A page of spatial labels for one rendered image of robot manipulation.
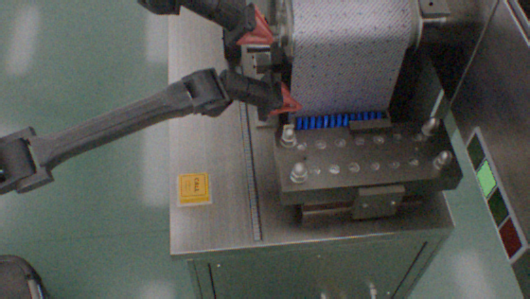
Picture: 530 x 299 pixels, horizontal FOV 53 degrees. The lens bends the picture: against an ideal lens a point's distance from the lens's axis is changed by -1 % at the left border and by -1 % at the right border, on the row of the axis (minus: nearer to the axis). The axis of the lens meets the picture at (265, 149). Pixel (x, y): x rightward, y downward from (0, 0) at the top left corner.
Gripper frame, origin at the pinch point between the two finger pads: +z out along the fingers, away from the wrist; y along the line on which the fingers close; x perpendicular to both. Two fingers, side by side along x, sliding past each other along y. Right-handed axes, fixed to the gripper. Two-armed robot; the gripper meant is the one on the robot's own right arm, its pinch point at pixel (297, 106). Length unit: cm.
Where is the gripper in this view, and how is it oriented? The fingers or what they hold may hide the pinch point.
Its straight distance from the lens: 123.3
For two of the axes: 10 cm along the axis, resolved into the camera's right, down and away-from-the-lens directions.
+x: 5.1, -5.4, -6.7
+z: 8.5, 2.2, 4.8
